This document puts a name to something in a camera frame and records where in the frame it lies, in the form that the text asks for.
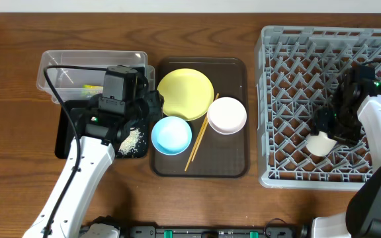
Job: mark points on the clear plastic waste bin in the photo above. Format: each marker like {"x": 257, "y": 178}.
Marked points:
{"x": 69, "y": 82}

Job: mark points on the dark brown serving tray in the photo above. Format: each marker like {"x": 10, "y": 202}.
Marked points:
{"x": 218, "y": 156}

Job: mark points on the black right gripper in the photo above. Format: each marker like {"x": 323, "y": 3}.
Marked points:
{"x": 325, "y": 125}

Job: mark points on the pink plastic bowl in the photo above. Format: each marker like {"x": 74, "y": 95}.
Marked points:
{"x": 227, "y": 115}

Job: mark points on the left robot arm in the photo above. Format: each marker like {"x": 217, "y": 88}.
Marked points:
{"x": 98, "y": 128}

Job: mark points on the rice pile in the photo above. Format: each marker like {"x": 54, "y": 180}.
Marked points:
{"x": 133, "y": 146}

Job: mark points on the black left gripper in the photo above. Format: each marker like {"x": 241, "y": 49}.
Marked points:
{"x": 154, "y": 104}

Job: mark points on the yellow plastic plate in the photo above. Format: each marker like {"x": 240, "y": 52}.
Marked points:
{"x": 187, "y": 93}

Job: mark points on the light blue bowl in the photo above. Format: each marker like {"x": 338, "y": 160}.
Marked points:
{"x": 171, "y": 135}

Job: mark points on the green snack wrapper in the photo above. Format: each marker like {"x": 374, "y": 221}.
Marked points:
{"x": 89, "y": 91}

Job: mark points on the wooden chopstick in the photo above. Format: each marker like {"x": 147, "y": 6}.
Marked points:
{"x": 189, "y": 162}
{"x": 199, "y": 139}

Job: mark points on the black plastic tray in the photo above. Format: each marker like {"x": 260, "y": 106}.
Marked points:
{"x": 65, "y": 134}

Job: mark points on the white green cup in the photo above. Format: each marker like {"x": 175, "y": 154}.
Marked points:
{"x": 320, "y": 145}

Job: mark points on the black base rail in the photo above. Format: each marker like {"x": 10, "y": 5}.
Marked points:
{"x": 110, "y": 227}

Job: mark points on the grey plastic dishwasher rack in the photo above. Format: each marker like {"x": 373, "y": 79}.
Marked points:
{"x": 297, "y": 70}

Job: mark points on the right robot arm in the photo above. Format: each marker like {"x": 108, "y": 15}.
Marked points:
{"x": 355, "y": 107}

